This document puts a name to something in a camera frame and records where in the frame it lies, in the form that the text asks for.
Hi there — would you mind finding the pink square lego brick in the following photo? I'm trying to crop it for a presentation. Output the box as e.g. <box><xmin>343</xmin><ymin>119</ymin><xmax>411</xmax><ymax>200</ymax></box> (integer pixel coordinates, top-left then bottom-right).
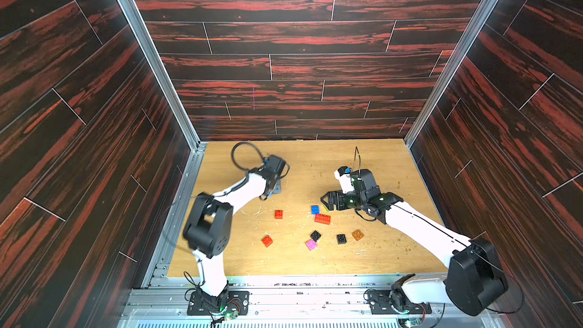
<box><xmin>306</xmin><ymin>239</ymin><xmax>317</xmax><ymax>251</ymax></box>

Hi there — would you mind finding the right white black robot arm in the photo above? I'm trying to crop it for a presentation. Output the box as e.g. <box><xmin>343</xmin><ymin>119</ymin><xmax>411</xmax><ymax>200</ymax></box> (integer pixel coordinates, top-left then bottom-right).
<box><xmin>320</xmin><ymin>166</ymin><xmax>509</xmax><ymax>317</ymax></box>

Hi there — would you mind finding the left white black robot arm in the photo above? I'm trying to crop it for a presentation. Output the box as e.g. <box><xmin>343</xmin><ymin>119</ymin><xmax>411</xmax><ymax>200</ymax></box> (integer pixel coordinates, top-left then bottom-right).
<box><xmin>182</xmin><ymin>155</ymin><xmax>289</xmax><ymax>299</ymax></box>

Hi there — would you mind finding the long red lego brick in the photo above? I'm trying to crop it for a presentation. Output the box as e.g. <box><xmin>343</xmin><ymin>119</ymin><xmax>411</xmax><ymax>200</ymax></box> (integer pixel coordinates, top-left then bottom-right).
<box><xmin>314</xmin><ymin>214</ymin><xmax>331</xmax><ymax>225</ymax></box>

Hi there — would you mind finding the black square lego brick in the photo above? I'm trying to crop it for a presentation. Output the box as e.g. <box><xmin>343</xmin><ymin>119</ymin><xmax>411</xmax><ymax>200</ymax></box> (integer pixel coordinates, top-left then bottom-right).
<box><xmin>336</xmin><ymin>234</ymin><xmax>347</xmax><ymax>244</ymax></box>
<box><xmin>311</xmin><ymin>230</ymin><xmax>321</xmax><ymax>242</ymax></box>

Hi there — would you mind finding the orange square lego brick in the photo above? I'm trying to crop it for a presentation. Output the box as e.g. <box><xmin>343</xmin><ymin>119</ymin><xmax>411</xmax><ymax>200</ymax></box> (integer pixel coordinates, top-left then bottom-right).
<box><xmin>352</xmin><ymin>229</ymin><xmax>364</xmax><ymax>241</ymax></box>

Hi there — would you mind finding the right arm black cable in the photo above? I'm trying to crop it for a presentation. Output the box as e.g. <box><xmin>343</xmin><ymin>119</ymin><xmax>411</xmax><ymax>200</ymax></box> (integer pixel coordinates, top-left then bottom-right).
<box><xmin>350</xmin><ymin>146</ymin><xmax>525</xmax><ymax>315</ymax></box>

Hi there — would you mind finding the left aluminium corner post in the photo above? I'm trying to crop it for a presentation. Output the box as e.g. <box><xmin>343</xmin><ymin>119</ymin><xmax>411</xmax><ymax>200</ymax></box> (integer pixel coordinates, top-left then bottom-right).
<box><xmin>99</xmin><ymin>0</ymin><xmax>202</xmax><ymax>149</ymax></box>

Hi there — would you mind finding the aluminium corner post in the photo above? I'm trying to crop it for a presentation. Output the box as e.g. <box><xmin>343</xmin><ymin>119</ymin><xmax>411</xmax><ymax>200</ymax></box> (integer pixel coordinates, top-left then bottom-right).
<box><xmin>404</xmin><ymin>0</ymin><xmax>499</xmax><ymax>150</ymax></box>
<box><xmin>99</xmin><ymin>0</ymin><xmax>202</xmax><ymax>149</ymax></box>

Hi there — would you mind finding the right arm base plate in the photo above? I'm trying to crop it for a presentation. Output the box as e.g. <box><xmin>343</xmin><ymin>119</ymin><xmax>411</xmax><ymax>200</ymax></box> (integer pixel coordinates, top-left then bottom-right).
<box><xmin>363</xmin><ymin>289</ymin><xmax>432</xmax><ymax>315</ymax></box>

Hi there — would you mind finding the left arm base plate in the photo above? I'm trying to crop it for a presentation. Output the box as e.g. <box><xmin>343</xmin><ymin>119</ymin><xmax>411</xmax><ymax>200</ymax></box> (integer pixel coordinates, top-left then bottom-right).
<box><xmin>187</xmin><ymin>291</ymin><xmax>250</xmax><ymax>319</ymax></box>

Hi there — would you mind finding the aluminium front rail frame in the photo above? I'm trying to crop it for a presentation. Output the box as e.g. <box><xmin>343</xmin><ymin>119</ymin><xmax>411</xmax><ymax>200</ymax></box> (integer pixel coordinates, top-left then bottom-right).
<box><xmin>117</xmin><ymin>274</ymin><xmax>506</xmax><ymax>328</ymax></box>

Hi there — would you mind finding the right aluminium corner post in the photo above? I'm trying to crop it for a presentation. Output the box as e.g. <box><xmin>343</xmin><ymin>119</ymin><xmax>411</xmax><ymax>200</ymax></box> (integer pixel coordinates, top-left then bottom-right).
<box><xmin>404</xmin><ymin>0</ymin><xmax>499</xmax><ymax>150</ymax></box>

